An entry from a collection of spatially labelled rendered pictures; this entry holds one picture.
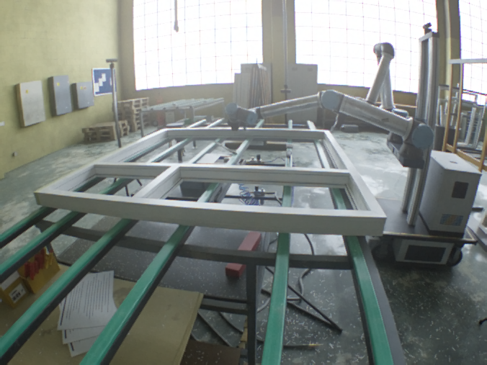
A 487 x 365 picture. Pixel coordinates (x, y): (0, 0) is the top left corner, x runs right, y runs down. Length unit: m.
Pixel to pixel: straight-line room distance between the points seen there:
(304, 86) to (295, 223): 7.64
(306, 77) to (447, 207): 6.85
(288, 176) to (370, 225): 0.50
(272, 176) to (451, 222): 1.52
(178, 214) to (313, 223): 0.44
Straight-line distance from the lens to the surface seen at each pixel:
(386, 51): 2.29
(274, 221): 0.83
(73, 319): 1.02
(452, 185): 2.10
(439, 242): 2.21
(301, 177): 1.22
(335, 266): 0.83
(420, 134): 1.67
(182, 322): 0.89
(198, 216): 0.88
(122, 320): 0.63
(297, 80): 8.35
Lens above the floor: 1.32
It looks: 21 degrees down
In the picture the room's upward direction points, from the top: 1 degrees counter-clockwise
